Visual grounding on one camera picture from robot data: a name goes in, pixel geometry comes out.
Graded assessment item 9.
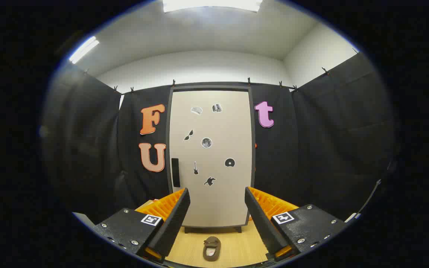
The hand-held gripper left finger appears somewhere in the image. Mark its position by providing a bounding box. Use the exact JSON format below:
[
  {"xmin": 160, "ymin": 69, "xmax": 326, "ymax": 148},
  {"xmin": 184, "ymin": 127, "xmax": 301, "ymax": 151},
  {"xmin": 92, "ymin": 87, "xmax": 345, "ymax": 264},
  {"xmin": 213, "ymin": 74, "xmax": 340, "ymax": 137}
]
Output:
[{"xmin": 93, "ymin": 187, "xmax": 191, "ymax": 263}]

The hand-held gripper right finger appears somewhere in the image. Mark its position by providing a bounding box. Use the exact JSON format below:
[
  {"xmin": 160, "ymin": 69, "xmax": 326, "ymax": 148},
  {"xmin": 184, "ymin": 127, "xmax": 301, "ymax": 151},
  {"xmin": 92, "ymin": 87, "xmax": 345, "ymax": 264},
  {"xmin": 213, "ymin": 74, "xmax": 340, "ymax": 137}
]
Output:
[{"xmin": 244, "ymin": 186, "xmax": 347, "ymax": 261}]

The brown fuzzy shoe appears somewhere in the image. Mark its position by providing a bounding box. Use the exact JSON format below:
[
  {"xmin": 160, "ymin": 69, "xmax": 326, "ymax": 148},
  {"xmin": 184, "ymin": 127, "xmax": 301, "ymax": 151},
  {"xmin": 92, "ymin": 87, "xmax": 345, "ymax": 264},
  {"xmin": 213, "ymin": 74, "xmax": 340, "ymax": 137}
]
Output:
[{"xmin": 203, "ymin": 236, "xmax": 222, "ymax": 262}]

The beige shoe cabinet door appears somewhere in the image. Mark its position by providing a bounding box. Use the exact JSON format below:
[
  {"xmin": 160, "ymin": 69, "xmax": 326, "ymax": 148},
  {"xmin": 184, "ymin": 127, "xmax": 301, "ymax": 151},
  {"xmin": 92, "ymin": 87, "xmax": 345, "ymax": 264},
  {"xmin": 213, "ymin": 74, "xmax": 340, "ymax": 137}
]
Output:
[{"xmin": 170, "ymin": 90, "xmax": 252, "ymax": 227}]

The black door handle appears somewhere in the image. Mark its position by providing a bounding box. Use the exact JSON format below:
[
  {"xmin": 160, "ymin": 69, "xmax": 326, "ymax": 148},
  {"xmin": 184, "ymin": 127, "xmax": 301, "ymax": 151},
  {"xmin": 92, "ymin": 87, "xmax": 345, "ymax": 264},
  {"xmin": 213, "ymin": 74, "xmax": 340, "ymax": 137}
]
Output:
[{"xmin": 171, "ymin": 158, "xmax": 181, "ymax": 188}]

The grey shoe cabinet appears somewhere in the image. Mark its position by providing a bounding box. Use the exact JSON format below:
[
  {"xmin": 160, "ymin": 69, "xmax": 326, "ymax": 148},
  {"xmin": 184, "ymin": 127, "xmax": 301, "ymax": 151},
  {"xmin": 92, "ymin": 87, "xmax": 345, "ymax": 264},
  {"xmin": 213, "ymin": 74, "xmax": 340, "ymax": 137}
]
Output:
[{"xmin": 166, "ymin": 85, "xmax": 256, "ymax": 234}]

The black backdrop cloth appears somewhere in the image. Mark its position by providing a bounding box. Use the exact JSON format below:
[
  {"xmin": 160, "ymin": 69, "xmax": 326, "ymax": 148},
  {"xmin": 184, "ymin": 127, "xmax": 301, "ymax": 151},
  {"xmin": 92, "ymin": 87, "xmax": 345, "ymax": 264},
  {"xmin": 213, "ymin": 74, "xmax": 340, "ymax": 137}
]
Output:
[{"xmin": 41, "ymin": 52, "xmax": 399, "ymax": 224}]

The narrow ceiling light strip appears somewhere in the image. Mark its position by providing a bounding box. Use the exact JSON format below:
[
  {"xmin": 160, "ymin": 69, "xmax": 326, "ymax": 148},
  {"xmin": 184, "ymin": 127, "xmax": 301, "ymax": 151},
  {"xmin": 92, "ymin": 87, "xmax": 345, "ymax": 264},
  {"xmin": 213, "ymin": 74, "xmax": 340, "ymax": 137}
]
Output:
[{"xmin": 69, "ymin": 36, "xmax": 99, "ymax": 64}]

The wide ceiling light panel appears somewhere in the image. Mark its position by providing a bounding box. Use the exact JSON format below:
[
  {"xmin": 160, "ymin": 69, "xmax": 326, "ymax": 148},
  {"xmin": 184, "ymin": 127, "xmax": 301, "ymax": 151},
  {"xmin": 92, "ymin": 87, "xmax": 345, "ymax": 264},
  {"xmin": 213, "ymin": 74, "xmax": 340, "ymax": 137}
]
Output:
[{"xmin": 162, "ymin": 0, "xmax": 263, "ymax": 13}]

